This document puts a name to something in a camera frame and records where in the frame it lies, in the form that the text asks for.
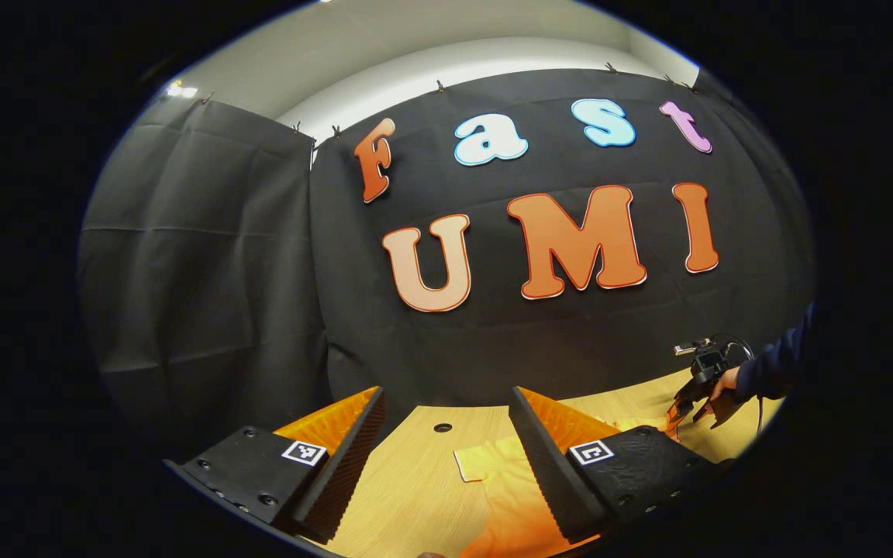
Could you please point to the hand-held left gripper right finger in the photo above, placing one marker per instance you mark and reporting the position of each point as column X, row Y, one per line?
column 547, row 465

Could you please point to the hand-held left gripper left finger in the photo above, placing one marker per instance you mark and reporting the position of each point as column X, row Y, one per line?
column 346, row 473

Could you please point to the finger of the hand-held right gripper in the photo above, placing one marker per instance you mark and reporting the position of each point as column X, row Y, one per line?
column 679, row 418

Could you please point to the orange T-shirt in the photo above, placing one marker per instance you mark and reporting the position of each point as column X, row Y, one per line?
column 508, row 480

